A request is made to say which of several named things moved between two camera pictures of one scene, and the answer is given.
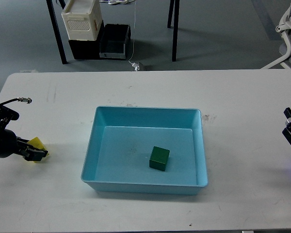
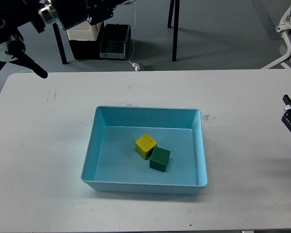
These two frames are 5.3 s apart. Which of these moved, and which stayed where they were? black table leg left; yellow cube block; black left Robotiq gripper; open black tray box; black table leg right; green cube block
Moved: yellow cube block; black left Robotiq gripper
Stayed: open black tray box; green cube block; black table leg left; black table leg right
